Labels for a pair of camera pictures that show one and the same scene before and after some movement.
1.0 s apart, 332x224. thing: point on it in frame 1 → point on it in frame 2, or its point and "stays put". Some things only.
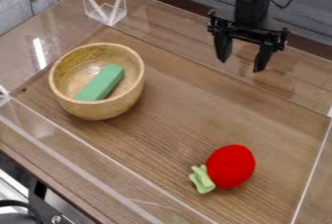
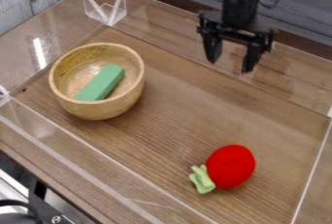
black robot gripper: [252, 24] → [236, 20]
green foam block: [102, 82] stays put
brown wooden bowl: [75, 69] stays put
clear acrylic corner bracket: [106, 14] stays put
